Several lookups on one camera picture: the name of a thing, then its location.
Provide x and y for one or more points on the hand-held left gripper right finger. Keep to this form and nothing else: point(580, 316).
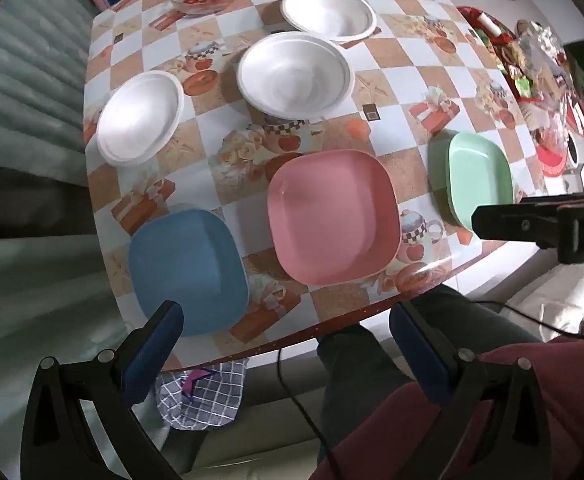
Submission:
point(419, 355)

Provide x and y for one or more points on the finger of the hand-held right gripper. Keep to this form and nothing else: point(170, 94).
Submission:
point(512, 222)

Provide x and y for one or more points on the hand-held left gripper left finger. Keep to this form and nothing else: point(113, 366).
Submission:
point(159, 342)

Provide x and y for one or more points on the green square plate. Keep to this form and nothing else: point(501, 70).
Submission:
point(477, 175)

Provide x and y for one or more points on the blue square plate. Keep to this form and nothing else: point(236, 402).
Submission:
point(186, 265)

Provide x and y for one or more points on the pink square plate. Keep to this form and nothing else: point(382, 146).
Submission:
point(332, 215)

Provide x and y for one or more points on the white foam bowl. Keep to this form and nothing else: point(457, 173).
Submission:
point(139, 120)
point(297, 75)
point(329, 12)

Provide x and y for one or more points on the red round tray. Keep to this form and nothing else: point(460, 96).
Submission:
point(552, 162)

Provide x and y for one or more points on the grey checked cloth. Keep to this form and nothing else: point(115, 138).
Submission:
point(206, 400)

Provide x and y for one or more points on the beige sofa seat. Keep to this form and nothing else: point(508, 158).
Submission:
point(252, 420)

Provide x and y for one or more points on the maroon garment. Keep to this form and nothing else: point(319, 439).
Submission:
point(572, 410)

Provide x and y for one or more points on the pile of wrapped sweets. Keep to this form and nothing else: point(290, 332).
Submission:
point(532, 60)

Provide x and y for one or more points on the checkered printed tablecloth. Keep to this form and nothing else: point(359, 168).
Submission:
point(407, 90)

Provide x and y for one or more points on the pale green ribbed sofa cover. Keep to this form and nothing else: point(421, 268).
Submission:
point(21, 85)

